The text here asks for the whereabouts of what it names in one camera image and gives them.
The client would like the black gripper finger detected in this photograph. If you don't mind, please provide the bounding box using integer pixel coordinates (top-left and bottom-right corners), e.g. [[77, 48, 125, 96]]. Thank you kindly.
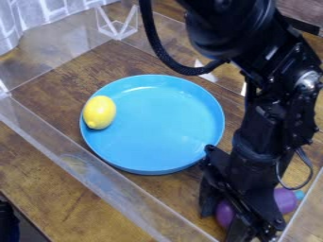
[[225, 216, 256, 242], [197, 179, 222, 218]]

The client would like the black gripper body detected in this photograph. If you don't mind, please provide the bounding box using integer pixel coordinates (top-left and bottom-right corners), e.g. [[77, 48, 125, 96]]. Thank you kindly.
[[198, 145, 286, 242]]

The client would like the purple toy eggplant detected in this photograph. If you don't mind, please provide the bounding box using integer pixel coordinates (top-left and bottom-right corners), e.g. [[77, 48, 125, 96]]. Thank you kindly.
[[216, 188, 305, 229]]

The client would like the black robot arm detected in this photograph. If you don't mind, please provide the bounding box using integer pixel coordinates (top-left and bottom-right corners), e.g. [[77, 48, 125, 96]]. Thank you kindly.
[[177, 0, 323, 242]]

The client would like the blue round tray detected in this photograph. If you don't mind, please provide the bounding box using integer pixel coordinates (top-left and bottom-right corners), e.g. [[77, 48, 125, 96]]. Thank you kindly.
[[79, 75, 224, 175]]

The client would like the yellow toy lemon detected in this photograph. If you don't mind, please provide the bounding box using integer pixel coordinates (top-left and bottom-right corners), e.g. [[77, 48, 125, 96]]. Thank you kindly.
[[81, 95, 115, 130]]

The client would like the white patterned curtain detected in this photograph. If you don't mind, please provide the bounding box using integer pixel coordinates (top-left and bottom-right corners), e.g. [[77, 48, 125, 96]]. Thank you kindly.
[[0, 0, 118, 56]]

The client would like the thin black wire loop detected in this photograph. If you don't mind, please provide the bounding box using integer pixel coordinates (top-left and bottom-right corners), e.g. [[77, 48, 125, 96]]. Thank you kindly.
[[274, 146, 313, 191]]

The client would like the clear acrylic enclosure wall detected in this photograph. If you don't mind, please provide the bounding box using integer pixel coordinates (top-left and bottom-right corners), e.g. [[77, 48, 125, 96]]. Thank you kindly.
[[0, 0, 323, 242]]

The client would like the black braided cable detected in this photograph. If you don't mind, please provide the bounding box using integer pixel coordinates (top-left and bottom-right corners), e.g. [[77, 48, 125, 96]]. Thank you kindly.
[[137, 0, 225, 77]]

